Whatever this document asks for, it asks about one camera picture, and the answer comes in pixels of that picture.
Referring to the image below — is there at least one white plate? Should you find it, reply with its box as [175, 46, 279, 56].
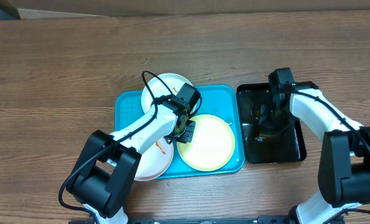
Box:
[141, 73, 193, 113]
[134, 138, 174, 181]

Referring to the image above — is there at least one yellow green sponge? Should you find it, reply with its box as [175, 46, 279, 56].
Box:
[258, 130, 275, 138]

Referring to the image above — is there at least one yellow-green plate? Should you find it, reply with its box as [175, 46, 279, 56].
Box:
[177, 114, 236, 172]

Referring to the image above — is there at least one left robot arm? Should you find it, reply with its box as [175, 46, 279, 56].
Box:
[60, 83, 201, 223]

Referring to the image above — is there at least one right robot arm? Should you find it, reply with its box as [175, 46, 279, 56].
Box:
[259, 68, 370, 224]

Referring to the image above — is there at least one black water tray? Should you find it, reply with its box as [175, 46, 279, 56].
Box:
[236, 83, 307, 164]

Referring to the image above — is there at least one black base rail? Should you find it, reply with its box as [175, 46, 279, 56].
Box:
[68, 215, 297, 224]

